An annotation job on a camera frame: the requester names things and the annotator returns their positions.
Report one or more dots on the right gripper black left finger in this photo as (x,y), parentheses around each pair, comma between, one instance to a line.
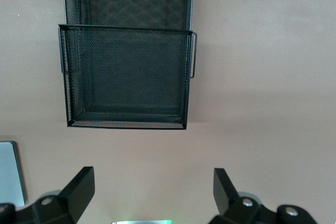
(68,203)

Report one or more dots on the black mesh two-tier organizer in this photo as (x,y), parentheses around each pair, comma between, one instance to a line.
(126,77)

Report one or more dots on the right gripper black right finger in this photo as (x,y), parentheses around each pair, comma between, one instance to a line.
(236,211)

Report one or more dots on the silver laptop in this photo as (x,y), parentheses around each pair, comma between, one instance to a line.
(9,171)

